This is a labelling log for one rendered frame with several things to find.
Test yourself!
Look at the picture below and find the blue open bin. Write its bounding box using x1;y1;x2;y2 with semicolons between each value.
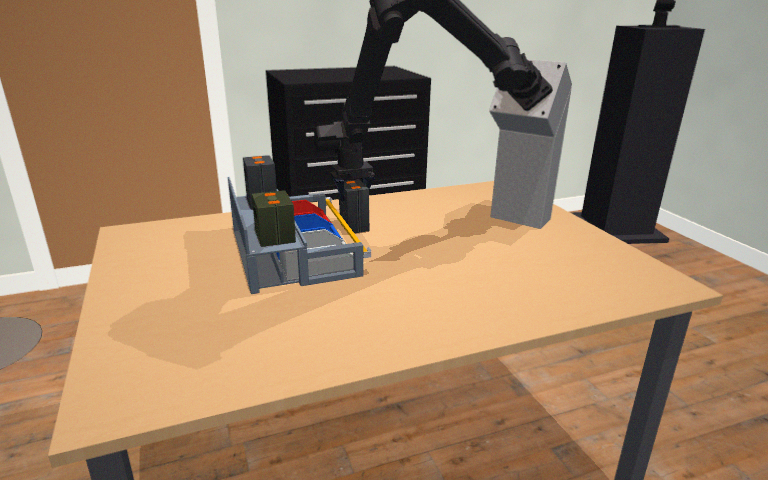
294;214;342;239

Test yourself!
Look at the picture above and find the olive green case with orange latches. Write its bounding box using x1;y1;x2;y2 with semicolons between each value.
252;190;296;247

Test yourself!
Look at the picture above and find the yellow bar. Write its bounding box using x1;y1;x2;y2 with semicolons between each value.
326;199;367;255

